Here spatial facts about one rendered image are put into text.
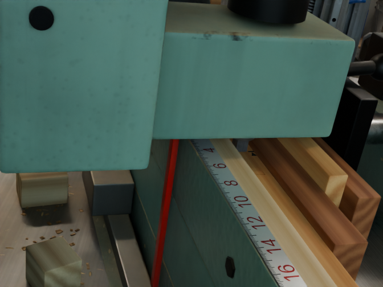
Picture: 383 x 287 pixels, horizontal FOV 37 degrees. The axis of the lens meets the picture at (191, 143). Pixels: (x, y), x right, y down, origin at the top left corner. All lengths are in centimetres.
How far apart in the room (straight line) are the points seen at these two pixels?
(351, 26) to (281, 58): 88
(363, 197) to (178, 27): 15
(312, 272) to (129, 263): 23
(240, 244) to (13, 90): 14
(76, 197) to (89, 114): 30
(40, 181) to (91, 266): 10
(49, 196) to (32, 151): 27
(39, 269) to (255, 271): 21
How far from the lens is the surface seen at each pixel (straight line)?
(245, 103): 36
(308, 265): 30
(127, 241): 51
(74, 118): 30
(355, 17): 123
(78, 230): 55
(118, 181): 53
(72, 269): 46
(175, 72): 33
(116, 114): 30
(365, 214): 38
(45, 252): 47
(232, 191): 33
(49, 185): 57
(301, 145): 40
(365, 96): 40
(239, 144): 41
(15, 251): 52
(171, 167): 40
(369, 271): 40
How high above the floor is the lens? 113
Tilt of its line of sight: 27 degrees down
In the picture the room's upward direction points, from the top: 9 degrees clockwise
